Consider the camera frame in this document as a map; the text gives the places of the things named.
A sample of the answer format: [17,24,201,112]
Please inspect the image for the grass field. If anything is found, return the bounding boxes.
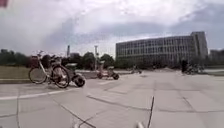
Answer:
[0,65,33,80]

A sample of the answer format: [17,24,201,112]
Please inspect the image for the small vehicle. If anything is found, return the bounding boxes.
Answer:
[130,64,143,75]

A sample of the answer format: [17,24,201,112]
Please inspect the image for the bicycle with front basket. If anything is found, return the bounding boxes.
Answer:
[27,50,71,90]

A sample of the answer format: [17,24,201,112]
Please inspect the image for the grey kerb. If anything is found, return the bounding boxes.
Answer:
[0,78,32,85]

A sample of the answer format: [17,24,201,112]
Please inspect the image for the distant grey building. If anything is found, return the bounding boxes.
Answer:
[208,48,224,66]

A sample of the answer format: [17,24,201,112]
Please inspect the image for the dark parked scooter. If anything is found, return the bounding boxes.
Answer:
[64,62,87,89]

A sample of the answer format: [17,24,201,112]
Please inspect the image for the pale pole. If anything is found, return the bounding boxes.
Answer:
[93,45,100,71]

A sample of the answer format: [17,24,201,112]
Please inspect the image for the long building with window grid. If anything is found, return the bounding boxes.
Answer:
[115,31,209,69]

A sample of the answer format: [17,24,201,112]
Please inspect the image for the person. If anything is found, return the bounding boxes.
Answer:
[180,57,190,75]

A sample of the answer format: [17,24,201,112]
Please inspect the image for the row of dark trees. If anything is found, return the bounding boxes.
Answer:
[0,48,116,71]

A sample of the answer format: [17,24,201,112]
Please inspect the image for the grey concrete slab plaza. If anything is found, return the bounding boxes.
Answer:
[0,68,224,128]

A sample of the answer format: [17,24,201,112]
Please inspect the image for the pale parked scooter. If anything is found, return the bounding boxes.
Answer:
[96,60,121,81]

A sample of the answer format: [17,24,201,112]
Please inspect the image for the parked bicycles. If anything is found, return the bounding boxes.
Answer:
[186,63,205,76]

